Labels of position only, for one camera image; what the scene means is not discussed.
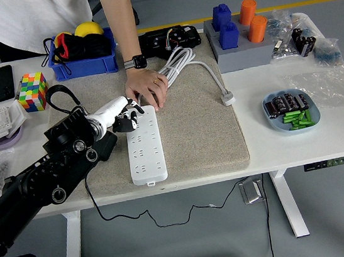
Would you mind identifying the black plug adapter with cord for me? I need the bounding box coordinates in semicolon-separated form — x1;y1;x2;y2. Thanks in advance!
79;115;257;238

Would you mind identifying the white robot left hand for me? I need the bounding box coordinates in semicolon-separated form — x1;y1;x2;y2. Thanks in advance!
91;92;147;137

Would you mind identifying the person's left hand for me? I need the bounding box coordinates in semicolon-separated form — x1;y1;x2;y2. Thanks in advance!
122;64;172;114

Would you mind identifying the white coiled power cable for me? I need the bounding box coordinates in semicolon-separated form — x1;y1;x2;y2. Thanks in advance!
131;40;238;119

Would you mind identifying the light blue plate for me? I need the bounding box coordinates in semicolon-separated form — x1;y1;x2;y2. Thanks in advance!
261;85;323;139

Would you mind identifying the silver foot pedal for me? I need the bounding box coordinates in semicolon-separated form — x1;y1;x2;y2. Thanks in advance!
237;175;267;205

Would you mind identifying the black electronic device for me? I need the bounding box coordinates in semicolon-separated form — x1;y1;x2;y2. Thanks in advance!
136;22;204;60

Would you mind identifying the green battery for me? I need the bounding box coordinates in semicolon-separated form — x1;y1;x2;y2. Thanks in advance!
281;111;302;121
288;121;314;132
284;115;306;124
303;108;314;125

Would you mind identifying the black smartphone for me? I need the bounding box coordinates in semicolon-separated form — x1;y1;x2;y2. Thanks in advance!
0;64;18;104

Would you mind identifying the empty clear plastic bag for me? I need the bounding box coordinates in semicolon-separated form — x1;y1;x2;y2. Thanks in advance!
283;63;344;114

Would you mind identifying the yellow ball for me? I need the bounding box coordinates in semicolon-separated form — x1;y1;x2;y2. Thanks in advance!
73;19;105;40

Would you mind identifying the thin black floor cable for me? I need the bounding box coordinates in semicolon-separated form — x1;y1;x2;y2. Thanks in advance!
259;173;276;257

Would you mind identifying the bag of black capacitors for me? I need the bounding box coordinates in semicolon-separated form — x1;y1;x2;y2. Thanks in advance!
290;25;320;60

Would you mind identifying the black desk control panel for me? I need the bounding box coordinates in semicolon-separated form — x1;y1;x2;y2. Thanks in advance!
302;156;344;173

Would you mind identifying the person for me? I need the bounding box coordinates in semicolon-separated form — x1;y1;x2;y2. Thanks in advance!
0;0;172;131

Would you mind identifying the white power strip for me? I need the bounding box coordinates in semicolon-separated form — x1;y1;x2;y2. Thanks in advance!
121;104;170;188

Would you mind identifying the black wrist watch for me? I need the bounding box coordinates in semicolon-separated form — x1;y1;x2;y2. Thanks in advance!
123;53;149;71

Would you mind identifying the bag of silver parts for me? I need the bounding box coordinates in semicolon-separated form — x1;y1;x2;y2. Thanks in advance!
267;37;301;66

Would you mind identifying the white table leg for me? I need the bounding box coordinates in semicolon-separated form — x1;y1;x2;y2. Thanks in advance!
56;210;88;257
268;167;311;241

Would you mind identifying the colourful puzzle cube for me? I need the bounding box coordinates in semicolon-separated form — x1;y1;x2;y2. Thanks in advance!
14;70;52;114

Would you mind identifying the black capacitor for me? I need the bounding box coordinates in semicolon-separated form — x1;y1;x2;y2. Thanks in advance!
294;92;312;111
283;92;299;112
265;100;283;120
272;95;288;113

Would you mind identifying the blue block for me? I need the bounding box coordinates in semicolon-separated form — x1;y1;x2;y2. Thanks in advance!
209;3;235;33
217;21;241;50

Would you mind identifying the grey block holder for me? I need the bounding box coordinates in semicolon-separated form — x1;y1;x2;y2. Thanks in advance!
201;10;280;76

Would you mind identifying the orange cylinder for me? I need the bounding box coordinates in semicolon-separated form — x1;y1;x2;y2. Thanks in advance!
245;14;271;45
236;0;260;26

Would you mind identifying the blue plastic bin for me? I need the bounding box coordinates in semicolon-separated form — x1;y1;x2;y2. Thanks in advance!
44;26;120;84

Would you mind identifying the grey-brown mat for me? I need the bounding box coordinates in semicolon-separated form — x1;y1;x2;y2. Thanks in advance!
24;28;254;205

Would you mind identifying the black red drawstring pouch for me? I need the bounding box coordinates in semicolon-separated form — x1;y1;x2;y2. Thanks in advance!
40;30;89;79

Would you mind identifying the bag of blue components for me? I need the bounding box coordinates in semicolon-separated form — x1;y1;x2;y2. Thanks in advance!
310;35;344;70
265;6;300;43

